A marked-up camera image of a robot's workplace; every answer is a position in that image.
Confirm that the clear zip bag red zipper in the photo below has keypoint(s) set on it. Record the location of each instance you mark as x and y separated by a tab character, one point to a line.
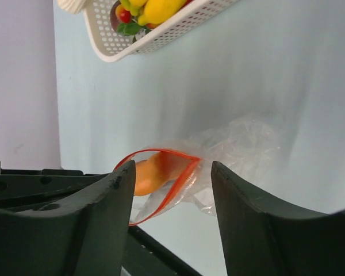
248	146

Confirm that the yellow banana bunch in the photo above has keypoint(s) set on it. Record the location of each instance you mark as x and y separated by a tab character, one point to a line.
153	12

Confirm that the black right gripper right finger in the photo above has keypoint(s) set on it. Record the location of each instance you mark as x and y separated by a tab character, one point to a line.
262	234

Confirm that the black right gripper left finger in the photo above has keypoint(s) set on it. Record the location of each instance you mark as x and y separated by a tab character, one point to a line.
60	230

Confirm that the dark purple passion fruit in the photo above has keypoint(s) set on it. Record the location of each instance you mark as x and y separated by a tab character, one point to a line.
115	15

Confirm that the white perforated plastic basket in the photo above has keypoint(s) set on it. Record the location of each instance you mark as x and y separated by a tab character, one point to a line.
110	46

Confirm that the green white celery stalk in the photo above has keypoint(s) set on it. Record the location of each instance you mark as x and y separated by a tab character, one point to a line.
72	6

